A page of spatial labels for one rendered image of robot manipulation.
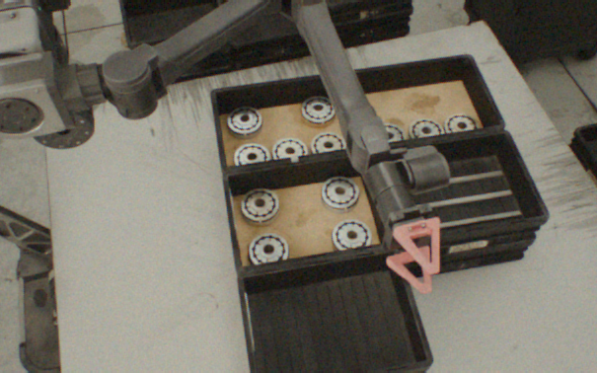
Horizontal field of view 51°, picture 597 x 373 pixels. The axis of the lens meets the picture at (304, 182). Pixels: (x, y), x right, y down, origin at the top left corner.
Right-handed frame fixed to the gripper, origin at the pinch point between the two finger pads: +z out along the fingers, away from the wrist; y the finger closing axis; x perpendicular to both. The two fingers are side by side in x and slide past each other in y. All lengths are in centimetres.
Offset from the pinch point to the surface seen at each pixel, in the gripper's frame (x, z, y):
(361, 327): -2, -18, 62
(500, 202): -51, -40, 62
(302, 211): 2, -53, 62
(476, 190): -46, -46, 62
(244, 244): 20, -48, 62
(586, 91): -167, -129, 143
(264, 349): 22, -19, 63
